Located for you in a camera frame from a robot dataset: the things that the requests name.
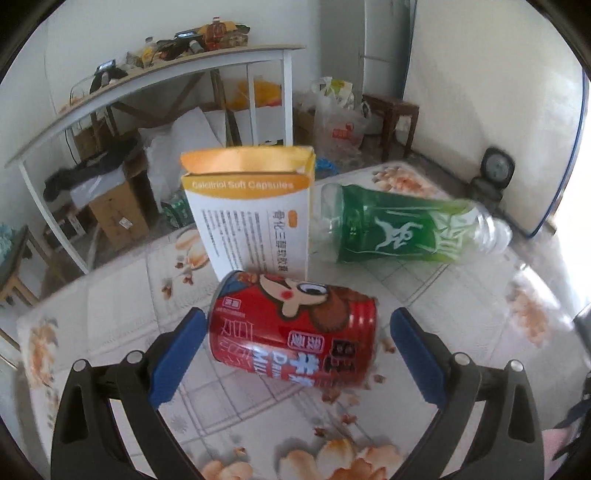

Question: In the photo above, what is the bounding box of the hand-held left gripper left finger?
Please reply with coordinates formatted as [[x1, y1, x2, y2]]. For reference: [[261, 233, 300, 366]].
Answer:
[[50, 308, 207, 480]]

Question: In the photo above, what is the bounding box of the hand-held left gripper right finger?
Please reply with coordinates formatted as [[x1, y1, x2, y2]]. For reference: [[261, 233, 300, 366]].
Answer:
[[390, 308, 546, 480]]

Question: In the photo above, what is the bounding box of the red cartoon drink can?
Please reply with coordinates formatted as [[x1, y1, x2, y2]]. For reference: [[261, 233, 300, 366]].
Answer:
[[209, 270, 378, 388]]

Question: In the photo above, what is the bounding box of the clear bottle with green label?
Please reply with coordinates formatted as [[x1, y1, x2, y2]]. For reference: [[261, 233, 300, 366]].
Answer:
[[310, 183, 513, 266]]

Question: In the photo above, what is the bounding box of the yellow and white medicine box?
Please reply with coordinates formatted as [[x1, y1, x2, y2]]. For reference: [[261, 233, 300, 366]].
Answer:
[[180, 145, 317, 282]]

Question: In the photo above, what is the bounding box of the floral tablecloth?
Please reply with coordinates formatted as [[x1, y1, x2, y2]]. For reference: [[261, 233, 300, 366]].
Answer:
[[16, 159, 583, 480]]

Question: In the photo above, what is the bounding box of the pack of green bottles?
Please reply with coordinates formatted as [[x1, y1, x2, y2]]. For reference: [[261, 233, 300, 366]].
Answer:
[[159, 191, 195, 229]]

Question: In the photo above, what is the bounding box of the brown cardboard box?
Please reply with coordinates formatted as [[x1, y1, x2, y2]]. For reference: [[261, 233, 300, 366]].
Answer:
[[88, 178, 151, 241]]

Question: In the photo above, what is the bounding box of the small wooden stool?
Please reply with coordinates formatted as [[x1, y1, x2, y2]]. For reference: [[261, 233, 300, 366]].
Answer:
[[0, 225, 51, 308]]

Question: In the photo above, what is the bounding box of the black cloth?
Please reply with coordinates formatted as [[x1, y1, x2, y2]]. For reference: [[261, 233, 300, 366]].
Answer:
[[44, 138, 139, 201]]

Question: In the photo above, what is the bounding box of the white plastic sheet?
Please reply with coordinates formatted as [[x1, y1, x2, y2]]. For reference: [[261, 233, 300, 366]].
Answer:
[[139, 107, 227, 213]]

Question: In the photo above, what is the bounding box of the white plastic bag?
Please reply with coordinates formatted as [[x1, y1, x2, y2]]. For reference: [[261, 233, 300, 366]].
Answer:
[[310, 76, 370, 158]]

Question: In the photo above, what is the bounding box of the white cardboard box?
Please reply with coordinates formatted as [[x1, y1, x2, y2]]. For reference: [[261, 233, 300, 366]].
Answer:
[[231, 104, 294, 148]]

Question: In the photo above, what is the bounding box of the dark wooden stool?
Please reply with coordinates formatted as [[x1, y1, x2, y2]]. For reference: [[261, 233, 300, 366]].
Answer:
[[362, 93, 421, 160]]

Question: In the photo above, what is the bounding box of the yellow plastic bag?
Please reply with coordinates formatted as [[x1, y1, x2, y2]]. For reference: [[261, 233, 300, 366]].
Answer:
[[238, 80, 282, 112]]

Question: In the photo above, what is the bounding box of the white desk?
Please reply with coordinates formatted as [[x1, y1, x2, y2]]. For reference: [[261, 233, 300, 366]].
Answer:
[[4, 44, 306, 275]]

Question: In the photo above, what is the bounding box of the white refrigerator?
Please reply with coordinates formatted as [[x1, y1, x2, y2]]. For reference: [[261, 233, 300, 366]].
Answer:
[[321, 0, 411, 100]]

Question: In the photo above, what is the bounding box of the pile of bottles and packets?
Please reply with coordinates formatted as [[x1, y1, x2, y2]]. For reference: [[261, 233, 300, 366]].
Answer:
[[124, 17, 252, 70]]

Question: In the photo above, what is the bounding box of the black device with cables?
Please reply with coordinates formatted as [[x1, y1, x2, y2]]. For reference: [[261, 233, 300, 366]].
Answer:
[[90, 59, 127, 90]]

